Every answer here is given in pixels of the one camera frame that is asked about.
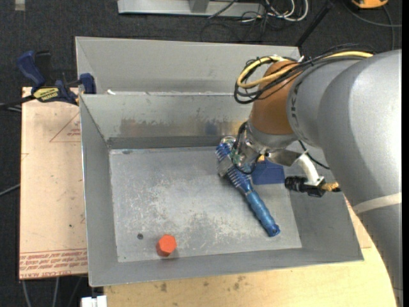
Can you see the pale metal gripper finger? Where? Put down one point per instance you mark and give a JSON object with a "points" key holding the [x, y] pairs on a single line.
{"points": [[224, 166], [230, 141]]}

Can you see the blue brush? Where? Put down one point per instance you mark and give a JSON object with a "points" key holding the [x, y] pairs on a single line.
{"points": [[259, 207]]}

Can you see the blue box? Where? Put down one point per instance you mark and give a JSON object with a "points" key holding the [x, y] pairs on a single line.
{"points": [[270, 173]]}

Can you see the grey metal bin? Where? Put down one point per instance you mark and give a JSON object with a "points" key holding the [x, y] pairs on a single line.
{"points": [[166, 190]]}

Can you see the orange hexagonal block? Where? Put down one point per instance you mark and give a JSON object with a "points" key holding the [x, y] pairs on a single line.
{"points": [[166, 245]]}

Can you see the brown cardboard board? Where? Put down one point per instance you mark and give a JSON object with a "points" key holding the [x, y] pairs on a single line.
{"points": [[51, 187]]}

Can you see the black cylinder on white bracket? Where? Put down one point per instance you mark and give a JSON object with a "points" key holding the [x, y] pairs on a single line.
{"points": [[303, 184]]}

